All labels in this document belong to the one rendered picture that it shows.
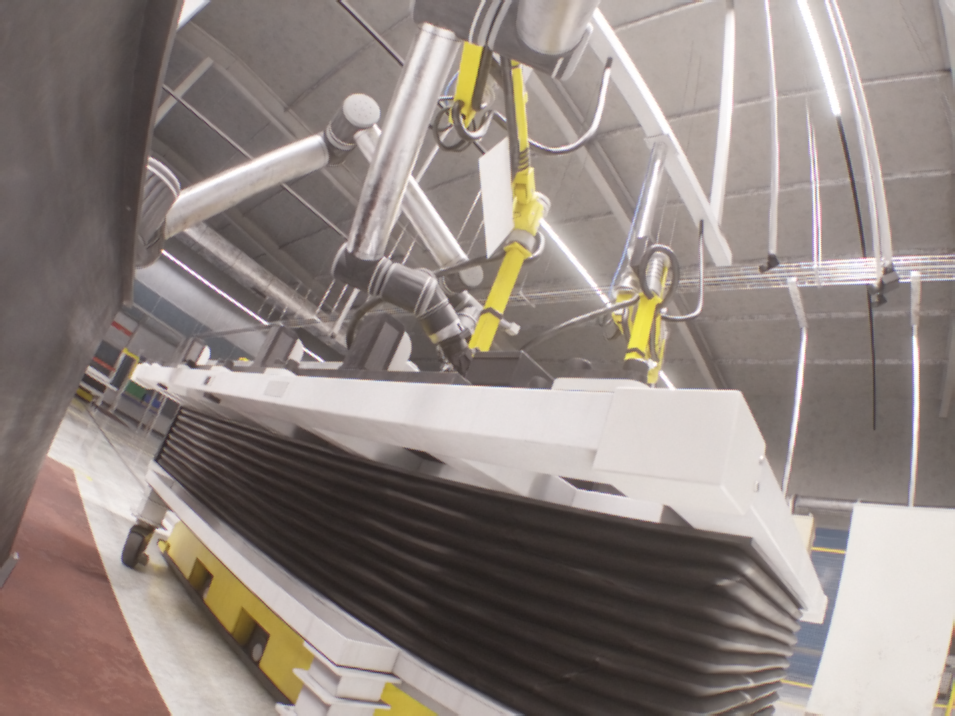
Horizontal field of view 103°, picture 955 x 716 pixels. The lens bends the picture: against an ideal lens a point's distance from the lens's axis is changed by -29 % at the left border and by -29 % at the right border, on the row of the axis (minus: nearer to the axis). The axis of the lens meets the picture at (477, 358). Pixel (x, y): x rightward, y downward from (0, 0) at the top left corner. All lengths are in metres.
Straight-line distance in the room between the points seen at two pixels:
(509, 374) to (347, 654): 0.67
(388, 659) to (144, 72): 0.95
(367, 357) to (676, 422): 0.66
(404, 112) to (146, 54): 0.78
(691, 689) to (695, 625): 0.09
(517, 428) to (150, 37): 0.54
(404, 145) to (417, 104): 0.10
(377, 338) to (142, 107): 0.63
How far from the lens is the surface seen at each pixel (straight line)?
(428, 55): 1.19
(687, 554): 0.79
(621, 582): 0.81
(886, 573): 5.41
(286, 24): 14.93
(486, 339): 1.72
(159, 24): 0.49
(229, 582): 2.05
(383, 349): 1.03
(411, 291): 1.38
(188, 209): 1.92
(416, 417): 0.71
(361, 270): 1.39
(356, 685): 1.01
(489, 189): 1.62
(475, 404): 0.64
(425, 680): 0.98
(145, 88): 0.58
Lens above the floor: 0.63
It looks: 21 degrees up
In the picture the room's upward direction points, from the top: 22 degrees clockwise
